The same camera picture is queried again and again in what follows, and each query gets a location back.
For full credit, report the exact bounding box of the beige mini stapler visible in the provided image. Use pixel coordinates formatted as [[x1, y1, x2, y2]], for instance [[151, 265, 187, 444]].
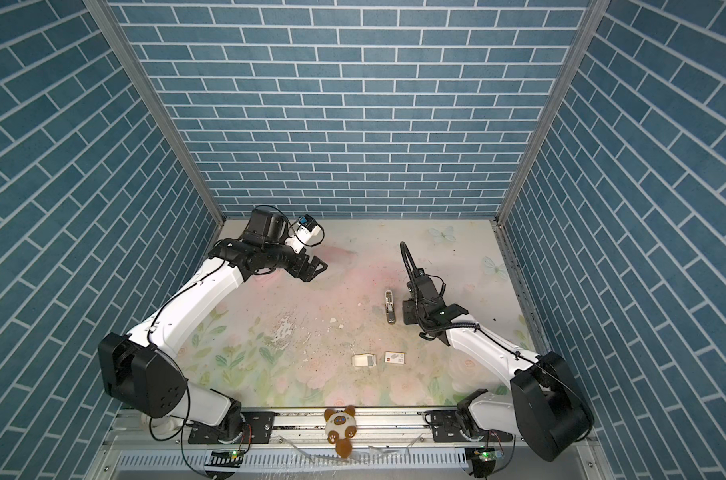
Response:
[[385, 290, 396, 325]]

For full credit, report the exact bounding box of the staple box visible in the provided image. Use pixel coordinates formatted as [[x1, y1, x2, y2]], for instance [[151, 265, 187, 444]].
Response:
[[384, 351, 405, 365]]

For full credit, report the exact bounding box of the staple box tray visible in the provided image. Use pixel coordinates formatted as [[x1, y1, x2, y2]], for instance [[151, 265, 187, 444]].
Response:
[[352, 353, 377, 368]]

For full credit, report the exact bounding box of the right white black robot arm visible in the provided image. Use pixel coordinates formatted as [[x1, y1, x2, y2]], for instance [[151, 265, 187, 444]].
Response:
[[403, 268, 595, 462]]

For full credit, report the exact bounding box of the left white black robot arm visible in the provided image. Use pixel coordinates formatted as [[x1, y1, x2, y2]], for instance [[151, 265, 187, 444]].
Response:
[[97, 205, 328, 441]]

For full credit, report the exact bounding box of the panda plush toy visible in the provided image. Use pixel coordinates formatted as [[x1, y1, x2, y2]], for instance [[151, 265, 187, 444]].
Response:
[[324, 406, 357, 459]]

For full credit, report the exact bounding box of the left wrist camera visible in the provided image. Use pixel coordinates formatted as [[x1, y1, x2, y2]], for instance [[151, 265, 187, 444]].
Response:
[[285, 214, 325, 253]]

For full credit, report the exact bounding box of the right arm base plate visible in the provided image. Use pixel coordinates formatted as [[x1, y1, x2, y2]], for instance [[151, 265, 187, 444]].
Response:
[[422, 409, 513, 443]]

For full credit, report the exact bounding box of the aluminium front rail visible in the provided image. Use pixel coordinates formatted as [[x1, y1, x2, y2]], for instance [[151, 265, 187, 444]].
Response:
[[108, 402, 528, 449]]

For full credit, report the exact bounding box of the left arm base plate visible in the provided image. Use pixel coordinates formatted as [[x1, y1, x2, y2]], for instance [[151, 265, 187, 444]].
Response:
[[187, 411, 276, 445]]

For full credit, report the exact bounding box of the white coiled cable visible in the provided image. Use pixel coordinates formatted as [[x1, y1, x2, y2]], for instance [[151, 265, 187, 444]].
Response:
[[143, 413, 187, 439]]

